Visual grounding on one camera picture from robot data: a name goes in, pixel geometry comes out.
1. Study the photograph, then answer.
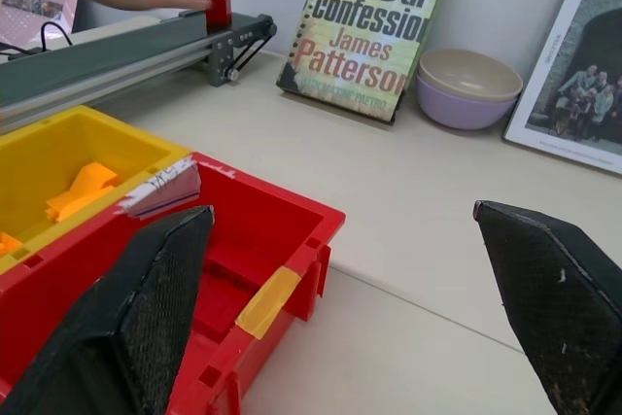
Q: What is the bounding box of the orange block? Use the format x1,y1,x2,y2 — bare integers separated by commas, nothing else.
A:
0,232,24,258
45,163,120,225

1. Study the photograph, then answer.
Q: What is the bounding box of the beige bowl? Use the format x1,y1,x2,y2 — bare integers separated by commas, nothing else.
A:
418,48,524,102

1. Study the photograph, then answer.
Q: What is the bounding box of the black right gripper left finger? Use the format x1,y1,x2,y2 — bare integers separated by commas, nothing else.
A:
0,205,216,415

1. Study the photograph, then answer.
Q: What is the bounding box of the red plastic bin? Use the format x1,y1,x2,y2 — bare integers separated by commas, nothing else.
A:
0,152,347,415

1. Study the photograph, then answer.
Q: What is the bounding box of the white framed photo print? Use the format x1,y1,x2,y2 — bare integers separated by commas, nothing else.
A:
501,0,622,175

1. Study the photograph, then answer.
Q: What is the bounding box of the lavender bowl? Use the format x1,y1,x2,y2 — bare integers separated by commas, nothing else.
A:
415,75,519,131

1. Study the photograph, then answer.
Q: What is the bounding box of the red block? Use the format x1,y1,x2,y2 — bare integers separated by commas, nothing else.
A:
205,0,232,30

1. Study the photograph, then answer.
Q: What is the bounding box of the yellow plastic bin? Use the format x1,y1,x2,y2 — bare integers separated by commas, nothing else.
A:
0,104,193,290

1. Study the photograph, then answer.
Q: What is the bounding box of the pink dotted box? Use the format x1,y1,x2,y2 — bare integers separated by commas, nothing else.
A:
0,0,80,62

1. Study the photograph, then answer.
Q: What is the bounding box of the black cable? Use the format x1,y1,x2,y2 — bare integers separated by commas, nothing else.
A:
0,19,74,58

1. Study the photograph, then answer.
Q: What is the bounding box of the green conveyor belt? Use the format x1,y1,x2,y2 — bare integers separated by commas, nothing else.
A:
0,9,278,136

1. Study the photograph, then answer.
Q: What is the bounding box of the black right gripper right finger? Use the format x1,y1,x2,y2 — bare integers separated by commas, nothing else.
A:
471,199,622,415

